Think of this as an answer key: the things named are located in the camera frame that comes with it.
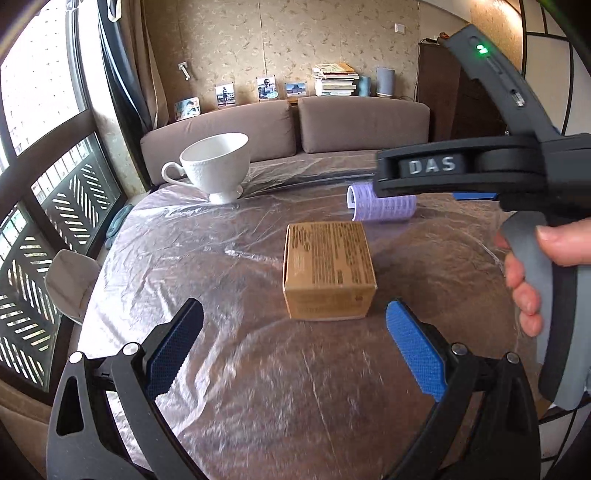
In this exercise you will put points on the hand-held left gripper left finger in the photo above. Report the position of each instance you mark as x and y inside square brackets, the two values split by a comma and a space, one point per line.
[178, 346]

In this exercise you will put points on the purple hair roller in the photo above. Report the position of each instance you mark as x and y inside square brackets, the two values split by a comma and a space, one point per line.
[383, 210]

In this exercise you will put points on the teal soft item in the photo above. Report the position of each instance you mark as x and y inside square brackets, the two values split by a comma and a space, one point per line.
[117, 226]

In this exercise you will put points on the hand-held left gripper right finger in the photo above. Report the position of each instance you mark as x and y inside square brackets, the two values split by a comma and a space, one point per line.
[415, 350]

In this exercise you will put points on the white panelled sliding door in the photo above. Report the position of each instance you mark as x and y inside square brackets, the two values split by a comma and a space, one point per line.
[554, 69]

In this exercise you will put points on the dark wooden cabinet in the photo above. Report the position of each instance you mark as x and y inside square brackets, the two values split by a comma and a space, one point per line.
[443, 92]

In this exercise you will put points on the brown sofa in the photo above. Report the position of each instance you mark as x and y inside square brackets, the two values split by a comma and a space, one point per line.
[286, 161]

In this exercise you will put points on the person's right hand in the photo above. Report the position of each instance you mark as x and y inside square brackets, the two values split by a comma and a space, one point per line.
[568, 244]

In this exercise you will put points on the dark curtain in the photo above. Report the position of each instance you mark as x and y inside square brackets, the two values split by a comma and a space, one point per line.
[122, 83]

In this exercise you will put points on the leaning photo print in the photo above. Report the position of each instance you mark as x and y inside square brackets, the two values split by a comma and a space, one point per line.
[187, 109]

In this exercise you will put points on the blue cup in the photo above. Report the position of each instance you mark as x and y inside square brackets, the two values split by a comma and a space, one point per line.
[364, 86]

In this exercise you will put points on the window with dark frame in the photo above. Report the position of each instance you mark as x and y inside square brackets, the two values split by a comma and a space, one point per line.
[46, 161]

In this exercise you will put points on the stack of books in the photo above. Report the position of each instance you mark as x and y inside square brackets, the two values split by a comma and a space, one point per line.
[336, 81]

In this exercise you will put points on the brown cardboard box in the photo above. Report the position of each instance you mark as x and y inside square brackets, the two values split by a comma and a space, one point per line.
[328, 263]

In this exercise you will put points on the grey cylinder speaker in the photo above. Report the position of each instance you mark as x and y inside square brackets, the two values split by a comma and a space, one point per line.
[385, 83]

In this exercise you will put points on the photo print on wall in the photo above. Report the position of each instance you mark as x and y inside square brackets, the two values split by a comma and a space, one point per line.
[267, 88]
[225, 95]
[296, 90]

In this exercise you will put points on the white chair seat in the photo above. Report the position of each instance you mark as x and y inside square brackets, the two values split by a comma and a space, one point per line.
[69, 286]

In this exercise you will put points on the white teacup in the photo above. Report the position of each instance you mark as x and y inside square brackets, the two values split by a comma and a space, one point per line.
[217, 161]

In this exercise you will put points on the brown sofa back cushion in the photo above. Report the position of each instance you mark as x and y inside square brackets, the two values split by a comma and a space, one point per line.
[360, 124]
[221, 134]

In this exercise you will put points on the white wall hook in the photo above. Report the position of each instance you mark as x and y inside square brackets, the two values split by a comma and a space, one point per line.
[184, 71]

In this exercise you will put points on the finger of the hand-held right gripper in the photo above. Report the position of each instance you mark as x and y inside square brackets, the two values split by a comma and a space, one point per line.
[475, 197]

